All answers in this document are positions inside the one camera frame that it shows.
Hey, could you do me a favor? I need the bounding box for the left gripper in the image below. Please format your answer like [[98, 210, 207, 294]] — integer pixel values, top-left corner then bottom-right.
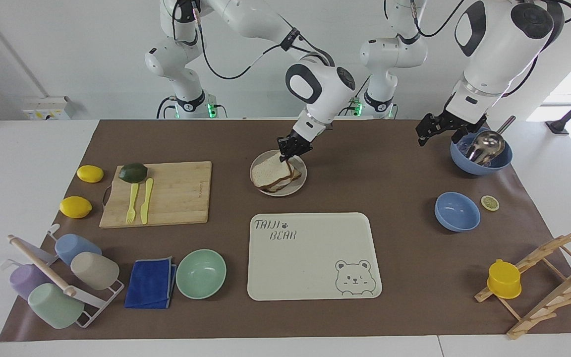
[[415, 110, 487, 147]]

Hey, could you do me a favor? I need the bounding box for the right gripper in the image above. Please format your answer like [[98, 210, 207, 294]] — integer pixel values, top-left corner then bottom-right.
[[277, 129, 314, 164]]

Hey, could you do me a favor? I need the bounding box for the white bread slice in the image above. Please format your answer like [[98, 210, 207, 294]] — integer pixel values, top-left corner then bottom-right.
[[252, 154, 294, 189]]

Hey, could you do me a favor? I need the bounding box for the round beige plate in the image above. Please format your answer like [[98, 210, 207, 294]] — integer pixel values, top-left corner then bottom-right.
[[249, 149, 308, 197]]

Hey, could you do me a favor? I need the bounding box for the sandwich base with filling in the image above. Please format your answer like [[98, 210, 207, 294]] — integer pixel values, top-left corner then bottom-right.
[[257, 167, 302, 194]]

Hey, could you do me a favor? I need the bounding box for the metal ladle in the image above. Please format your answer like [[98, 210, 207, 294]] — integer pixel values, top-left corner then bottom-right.
[[465, 115, 517, 167]]

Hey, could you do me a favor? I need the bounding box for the large blue bowl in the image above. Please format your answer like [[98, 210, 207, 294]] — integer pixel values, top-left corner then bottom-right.
[[450, 129, 514, 176]]

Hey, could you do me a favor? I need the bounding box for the small blue bowl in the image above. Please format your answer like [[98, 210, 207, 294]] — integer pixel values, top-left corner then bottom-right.
[[434, 191, 482, 233]]

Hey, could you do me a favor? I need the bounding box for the cream tray with bear print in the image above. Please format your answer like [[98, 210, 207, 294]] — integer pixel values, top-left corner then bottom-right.
[[247, 212, 383, 302]]

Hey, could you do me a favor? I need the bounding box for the wooden cutting board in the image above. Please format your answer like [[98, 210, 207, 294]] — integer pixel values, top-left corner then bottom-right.
[[99, 161, 213, 230]]

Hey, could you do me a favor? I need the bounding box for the light green bowl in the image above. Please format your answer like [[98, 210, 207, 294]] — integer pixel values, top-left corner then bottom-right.
[[175, 248, 228, 300]]

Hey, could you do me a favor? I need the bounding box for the yellow-green plastic knife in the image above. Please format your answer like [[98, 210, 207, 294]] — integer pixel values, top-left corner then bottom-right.
[[139, 178, 154, 225]]

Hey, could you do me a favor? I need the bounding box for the yellow cup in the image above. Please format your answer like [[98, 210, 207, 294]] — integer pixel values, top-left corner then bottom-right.
[[486, 258, 522, 300]]

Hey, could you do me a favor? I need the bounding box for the dark green avocado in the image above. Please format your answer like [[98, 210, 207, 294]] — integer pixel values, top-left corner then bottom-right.
[[118, 163, 149, 184]]

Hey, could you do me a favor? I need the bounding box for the yellow-green plastic fork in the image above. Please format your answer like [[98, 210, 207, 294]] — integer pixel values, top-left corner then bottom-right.
[[125, 182, 140, 225]]

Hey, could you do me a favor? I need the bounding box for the blue folded cloth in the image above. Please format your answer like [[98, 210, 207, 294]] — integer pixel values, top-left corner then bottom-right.
[[124, 256, 178, 310]]

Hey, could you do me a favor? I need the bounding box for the wooden drying rack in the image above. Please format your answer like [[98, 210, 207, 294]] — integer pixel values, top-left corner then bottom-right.
[[474, 226, 571, 341]]

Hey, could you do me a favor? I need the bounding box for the yellow lemon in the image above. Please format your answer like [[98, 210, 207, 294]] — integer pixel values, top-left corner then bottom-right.
[[59, 196, 93, 220], [76, 165, 105, 184]]

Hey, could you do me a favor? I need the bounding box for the beige cup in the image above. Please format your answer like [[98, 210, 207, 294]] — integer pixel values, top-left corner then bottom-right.
[[70, 251, 120, 291]]

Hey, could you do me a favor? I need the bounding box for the light blue cup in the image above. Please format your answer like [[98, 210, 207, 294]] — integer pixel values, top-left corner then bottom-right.
[[55, 233, 103, 266]]

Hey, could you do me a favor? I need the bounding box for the light green cup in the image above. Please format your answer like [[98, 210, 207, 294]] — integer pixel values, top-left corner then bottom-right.
[[27, 282, 86, 330]]

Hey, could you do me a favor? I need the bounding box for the light purple cup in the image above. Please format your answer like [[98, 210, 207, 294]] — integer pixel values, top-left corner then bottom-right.
[[8, 263, 54, 301]]

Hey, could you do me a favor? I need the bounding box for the black cable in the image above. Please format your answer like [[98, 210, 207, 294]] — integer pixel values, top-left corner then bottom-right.
[[501, 0, 571, 99], [156, 95, 177, 120], [384, 0, 466, 39], [171, 0, 336, 80]]

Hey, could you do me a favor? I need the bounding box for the white wall socket box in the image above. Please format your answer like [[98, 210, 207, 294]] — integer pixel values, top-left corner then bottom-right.
[[21, 96, 72, 121]]

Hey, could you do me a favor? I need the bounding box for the white wall conduit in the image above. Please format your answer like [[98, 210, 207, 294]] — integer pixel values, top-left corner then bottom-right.
[[0, 0, 51, 99]]

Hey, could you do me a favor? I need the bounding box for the white wire cup rack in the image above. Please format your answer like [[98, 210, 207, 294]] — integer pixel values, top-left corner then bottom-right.
[[0, 223, 125, 329]]

